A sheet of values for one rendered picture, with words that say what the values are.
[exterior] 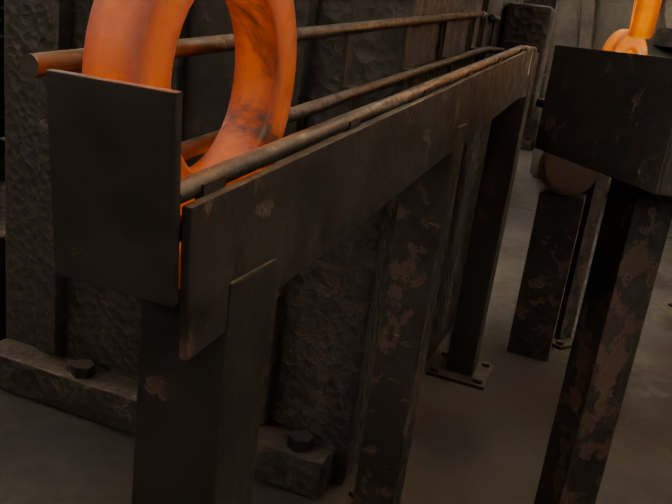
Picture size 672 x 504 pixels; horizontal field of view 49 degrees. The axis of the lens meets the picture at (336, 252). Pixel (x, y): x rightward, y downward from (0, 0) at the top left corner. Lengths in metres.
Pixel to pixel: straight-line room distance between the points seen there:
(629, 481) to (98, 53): 1.27
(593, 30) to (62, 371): 3.38
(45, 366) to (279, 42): 1.02
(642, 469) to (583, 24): 3.01
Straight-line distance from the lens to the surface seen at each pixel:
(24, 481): 1.25
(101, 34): 0.38
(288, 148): 0.47
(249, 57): 0.50
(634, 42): 1.91
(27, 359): 1.45
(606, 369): 1.06
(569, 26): 4.26
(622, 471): 1.50
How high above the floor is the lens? 0.71
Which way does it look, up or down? 17 degrees down
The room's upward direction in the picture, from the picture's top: 7 degrees clockwise
